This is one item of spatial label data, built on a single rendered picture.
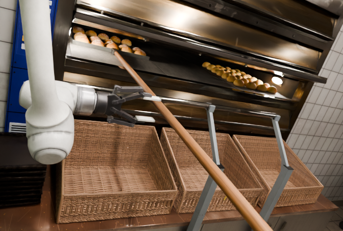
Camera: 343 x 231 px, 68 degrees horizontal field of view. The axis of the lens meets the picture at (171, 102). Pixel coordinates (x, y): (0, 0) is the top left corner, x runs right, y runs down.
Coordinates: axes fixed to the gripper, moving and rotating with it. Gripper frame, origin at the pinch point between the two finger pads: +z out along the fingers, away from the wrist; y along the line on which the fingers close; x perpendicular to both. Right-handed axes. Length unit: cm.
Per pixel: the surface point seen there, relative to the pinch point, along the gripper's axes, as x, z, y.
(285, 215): -2, 116, 65
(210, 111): -19.1, 41.4, 5.4
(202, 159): 32.3, 4.4, -0.2
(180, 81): -57, 41, 2
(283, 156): -3, 89, 21
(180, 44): -43, 26, -22
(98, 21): -44, -17, -22
